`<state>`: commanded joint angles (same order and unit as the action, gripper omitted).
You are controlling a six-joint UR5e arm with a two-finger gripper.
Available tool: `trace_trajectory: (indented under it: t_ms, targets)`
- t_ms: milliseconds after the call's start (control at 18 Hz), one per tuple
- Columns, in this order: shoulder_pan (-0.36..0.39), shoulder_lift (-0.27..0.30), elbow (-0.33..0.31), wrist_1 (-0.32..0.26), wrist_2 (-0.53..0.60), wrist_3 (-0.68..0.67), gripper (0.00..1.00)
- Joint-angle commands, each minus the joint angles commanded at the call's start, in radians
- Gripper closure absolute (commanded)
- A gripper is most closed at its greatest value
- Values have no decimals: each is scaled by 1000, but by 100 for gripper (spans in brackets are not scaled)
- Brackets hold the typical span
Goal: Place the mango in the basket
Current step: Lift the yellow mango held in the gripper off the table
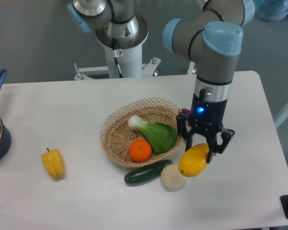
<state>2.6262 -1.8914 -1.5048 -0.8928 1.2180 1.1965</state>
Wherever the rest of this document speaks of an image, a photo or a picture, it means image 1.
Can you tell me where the dark green cucumber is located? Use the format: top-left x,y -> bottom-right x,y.
124,159 -> 173,186

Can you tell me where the white onion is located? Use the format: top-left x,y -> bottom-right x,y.
161,164 -> 184,191

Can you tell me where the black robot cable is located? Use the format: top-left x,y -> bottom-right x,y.
111,38 -> 124,79

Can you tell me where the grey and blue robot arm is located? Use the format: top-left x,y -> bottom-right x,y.
67,0 -> 255,162

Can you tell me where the yellow mango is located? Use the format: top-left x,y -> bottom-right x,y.
178,143 -> 209,177

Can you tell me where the woven wicker basket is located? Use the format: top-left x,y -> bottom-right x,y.
100,97 -> 183,169

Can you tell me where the yellow bell pepper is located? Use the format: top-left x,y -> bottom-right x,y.
41,148 -> 65,179

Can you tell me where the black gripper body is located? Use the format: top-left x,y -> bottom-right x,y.
188,89 -> 228,138

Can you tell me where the orange fruit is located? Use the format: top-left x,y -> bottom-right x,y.
128,139 -> 152,163

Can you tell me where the purple eggplant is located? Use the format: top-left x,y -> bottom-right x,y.
179,108 -> 191,126

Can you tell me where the blue plastic bag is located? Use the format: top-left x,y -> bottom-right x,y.
253,0 -> 288,22

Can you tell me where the green bok choy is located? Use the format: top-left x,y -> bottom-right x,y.
128,115 -> 178,153

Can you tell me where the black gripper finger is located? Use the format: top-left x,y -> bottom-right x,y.
205,124 -> 235,163
176,113 -> 194,151

